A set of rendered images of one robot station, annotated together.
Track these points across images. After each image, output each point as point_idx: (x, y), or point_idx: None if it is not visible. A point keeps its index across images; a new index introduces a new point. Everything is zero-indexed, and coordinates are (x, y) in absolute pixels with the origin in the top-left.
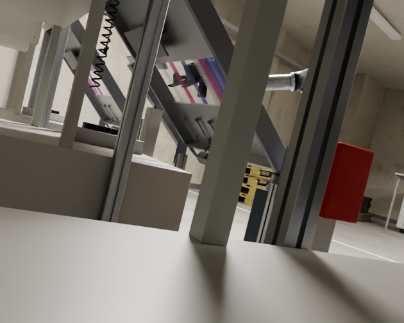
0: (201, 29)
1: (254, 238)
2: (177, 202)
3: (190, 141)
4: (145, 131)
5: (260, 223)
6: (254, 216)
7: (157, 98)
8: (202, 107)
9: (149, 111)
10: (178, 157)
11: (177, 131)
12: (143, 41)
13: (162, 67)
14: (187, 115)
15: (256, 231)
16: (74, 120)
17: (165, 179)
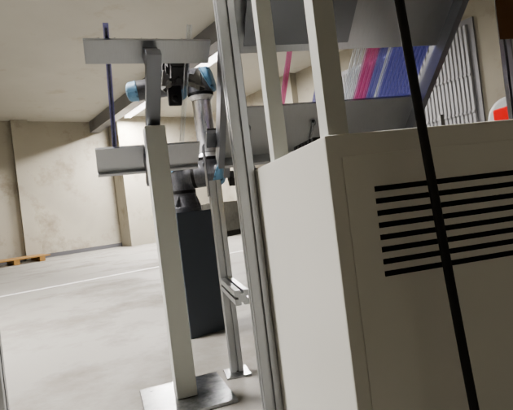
0: (461, 17)
1: (196, 267)
2: None
3: (225, 161)
4: (166, 162)
5: (196, 248)
6: (186, 245)
7: (223, 104)
8: (314, 106)
9: (156, 131)
10: (218, 185)
11: (222, 150)
12: None
13: (199, 60)
14: (255, 122)
15: (195, 259)
16: None
17: None
